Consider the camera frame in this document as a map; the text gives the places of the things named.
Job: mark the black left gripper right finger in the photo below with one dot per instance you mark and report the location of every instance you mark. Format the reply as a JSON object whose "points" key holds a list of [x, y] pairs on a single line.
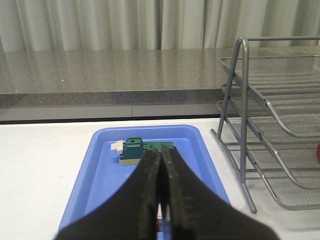
{"points": [[195, 212]]}

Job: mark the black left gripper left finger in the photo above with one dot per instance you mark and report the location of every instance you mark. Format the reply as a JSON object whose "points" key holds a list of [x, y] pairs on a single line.
{"points": [[129, 214]]}

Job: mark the mesh tray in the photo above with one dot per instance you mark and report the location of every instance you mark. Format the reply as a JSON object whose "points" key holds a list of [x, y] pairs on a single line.
{"points": [[279, 130], [286, 164], [287, 89]]}

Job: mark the red emergency push button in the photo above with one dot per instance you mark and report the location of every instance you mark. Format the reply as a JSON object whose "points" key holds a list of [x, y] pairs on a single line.
{"points": [[318, 153]]}

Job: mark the blue plastic tray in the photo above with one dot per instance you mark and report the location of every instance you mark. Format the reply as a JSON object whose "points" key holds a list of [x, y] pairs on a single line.
{"points": [[101, 174]]}

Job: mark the green terminal block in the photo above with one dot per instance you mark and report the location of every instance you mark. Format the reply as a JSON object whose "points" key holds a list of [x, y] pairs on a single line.
{"points": [[134, 148]]}

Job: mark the white circuit breaker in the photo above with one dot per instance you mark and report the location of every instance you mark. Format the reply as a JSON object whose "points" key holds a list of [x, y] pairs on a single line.
{"points": [[117, 146]]}

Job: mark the grey stone counter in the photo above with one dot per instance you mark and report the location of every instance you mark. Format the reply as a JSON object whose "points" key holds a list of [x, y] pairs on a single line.
{"points": [[111, 77]]}

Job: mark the white curtain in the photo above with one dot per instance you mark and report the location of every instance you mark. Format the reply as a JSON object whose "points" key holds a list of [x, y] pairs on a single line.
{"points": [[41, 25]]}

